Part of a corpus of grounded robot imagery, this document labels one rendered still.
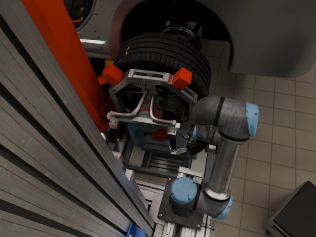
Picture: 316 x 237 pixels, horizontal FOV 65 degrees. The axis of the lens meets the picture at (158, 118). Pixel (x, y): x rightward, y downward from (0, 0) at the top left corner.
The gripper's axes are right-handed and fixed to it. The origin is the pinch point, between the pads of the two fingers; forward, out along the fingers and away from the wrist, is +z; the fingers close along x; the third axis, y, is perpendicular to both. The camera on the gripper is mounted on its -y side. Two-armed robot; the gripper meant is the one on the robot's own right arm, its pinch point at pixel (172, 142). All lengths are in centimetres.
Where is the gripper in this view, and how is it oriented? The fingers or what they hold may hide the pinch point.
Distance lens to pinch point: 144.5
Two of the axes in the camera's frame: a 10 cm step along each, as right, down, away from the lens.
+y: -0.9, -5.3, -8.4
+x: -2.3, 8.3, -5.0
